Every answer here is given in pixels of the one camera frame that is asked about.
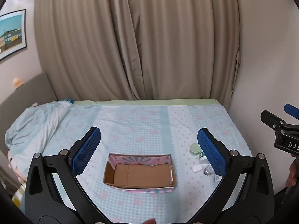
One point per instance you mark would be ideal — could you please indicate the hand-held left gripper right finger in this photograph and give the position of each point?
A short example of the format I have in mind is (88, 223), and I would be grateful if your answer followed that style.
(211, 154)

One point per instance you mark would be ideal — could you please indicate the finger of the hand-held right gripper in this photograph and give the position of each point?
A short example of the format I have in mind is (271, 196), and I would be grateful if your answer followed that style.
(271, 119)
(291, 109)

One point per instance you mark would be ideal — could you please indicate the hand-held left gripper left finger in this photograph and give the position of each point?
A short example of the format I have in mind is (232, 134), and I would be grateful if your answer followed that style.
(86, 151)

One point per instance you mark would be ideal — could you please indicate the white plastic bottle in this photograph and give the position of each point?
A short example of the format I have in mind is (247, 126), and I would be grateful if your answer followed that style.
(203, 159)

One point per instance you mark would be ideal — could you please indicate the small silver capped bottle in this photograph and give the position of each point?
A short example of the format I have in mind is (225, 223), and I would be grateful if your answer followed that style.
(208, 169)

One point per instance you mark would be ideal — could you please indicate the green lidded jar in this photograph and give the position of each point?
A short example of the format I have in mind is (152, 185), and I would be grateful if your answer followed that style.
(194, 149)

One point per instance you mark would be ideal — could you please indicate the cardboard box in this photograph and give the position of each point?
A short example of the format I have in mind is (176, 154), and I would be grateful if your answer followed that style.
(140, 175)

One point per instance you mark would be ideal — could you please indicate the person's right hand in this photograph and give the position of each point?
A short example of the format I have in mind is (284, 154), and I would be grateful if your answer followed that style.
(293, 173)

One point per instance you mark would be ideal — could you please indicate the white earbuds case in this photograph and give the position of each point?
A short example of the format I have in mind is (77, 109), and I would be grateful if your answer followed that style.
(197, 168)

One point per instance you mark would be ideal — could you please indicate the small white sachet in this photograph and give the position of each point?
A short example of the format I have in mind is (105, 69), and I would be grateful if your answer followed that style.
(217, 178)

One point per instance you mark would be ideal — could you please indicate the blue patterned cloth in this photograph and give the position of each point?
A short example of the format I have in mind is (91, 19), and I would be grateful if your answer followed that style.
(69, 101)

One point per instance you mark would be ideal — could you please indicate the blue pink patterned bed sheet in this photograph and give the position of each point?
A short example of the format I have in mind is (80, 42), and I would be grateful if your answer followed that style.
(140, 126)

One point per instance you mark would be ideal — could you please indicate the light blue quilt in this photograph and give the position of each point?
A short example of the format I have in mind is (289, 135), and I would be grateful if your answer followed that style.
(35, 121)

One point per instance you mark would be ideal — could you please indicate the grey padded headboard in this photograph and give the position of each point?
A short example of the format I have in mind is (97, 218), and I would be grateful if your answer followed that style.
(28, 91)

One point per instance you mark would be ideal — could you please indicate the small peach ornament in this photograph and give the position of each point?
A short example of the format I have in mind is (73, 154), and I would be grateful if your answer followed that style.
(18, 82)

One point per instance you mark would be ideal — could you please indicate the beige curtain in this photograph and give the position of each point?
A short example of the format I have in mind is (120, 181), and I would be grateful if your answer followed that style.
(186, 39)
(81, 39)

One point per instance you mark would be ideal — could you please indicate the framed wall poster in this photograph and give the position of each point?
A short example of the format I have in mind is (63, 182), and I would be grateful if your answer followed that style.
(11, 35)

